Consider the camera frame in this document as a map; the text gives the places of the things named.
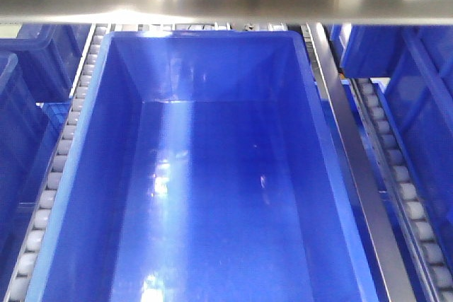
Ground left white roller track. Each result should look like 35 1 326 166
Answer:
3 23 115 301

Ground white roller track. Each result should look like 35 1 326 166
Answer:
350 79 452 301
3 23 115 301

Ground right white roller track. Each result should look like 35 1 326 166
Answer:
350 79 452 301

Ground large blue target bin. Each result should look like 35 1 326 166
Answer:
26 31 378 301

